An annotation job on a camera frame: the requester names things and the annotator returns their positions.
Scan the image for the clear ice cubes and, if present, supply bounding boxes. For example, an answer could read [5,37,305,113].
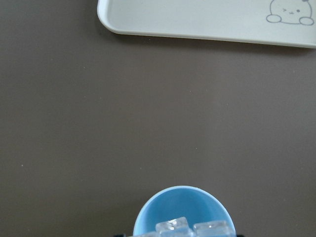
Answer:
[133,217,237,237]

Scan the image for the light blue plastic cup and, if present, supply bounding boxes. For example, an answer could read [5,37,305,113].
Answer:
[133,186,236,236]

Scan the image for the cream rabbit tray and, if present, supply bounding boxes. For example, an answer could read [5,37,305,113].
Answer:
[97,0,316,48]

